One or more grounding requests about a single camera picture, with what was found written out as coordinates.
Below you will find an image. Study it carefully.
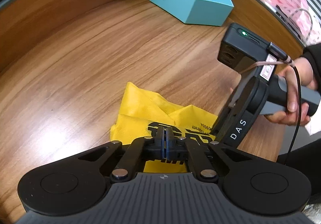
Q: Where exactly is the yellow fabric shopping bag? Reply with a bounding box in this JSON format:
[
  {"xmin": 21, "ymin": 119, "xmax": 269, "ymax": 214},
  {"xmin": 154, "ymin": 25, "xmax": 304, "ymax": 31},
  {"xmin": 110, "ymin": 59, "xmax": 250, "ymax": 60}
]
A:
[{"xmin": 110, "ymin": 81, "xmax": 219, "ymax": 174}]

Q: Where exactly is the black sleeve right forearm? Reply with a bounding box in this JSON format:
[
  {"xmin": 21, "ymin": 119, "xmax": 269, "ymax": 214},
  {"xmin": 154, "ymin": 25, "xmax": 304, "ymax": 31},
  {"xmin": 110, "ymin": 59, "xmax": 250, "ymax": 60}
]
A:
[{"xmin": 301, "ymin": 43, "xmax": 321, "ymax": 93}]

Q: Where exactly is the pink plastic bag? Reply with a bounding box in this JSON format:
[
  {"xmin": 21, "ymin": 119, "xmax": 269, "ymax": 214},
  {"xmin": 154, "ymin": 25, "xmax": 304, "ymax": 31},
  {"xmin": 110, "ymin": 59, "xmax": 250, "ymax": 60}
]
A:
[{"xmin": 264, "ymin": 0, "xmax": 320, "ymax": 46}]

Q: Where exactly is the person's right hand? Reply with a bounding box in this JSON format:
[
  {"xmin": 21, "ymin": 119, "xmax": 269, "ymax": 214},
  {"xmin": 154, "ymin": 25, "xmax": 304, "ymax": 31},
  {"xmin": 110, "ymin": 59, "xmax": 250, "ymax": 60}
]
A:
[{"xmin": 265, "ymin": 57, "xmax": 318, "ymax": 126}]

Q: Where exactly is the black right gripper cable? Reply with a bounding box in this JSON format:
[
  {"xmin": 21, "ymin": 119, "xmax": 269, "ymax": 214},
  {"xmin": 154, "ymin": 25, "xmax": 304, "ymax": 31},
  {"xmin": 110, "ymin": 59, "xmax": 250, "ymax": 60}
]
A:
[{"xmin": 268, "ymin": 44, "xmax": 303, "ymax": 164}]

